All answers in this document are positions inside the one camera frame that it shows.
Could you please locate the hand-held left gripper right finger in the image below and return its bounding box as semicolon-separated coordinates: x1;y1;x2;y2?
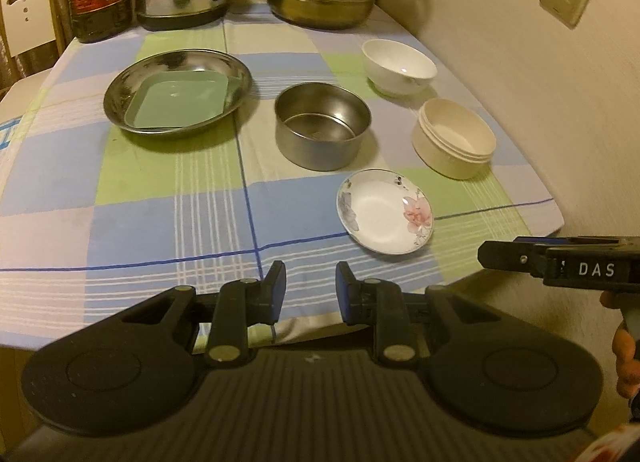
335;260;501;366

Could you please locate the stainless steel plate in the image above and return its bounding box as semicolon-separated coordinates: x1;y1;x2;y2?
103;48;253;134

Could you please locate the white ceramic bowl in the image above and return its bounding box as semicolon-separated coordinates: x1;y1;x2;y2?
361;38;438;97

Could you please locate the small floral dish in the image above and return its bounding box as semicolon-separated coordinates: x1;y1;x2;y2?
336;168;435;255

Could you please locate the person's right hand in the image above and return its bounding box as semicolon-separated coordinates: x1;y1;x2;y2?
599;289;640;399

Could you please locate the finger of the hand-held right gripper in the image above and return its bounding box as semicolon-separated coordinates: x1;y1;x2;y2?
477;236;551;286

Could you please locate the red white object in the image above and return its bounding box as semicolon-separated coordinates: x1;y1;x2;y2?
589;421;640;462

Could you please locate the cream ribbed bowl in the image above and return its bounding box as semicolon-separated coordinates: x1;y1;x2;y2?
411;98;497;180

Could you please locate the checkered tablecloth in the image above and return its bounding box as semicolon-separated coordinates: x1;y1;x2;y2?
0;0;566;349

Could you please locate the stainless steel bowl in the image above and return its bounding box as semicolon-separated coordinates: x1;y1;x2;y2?
274;82;373;172

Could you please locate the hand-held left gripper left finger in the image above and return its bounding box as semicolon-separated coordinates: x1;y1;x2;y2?
121;260;287;368

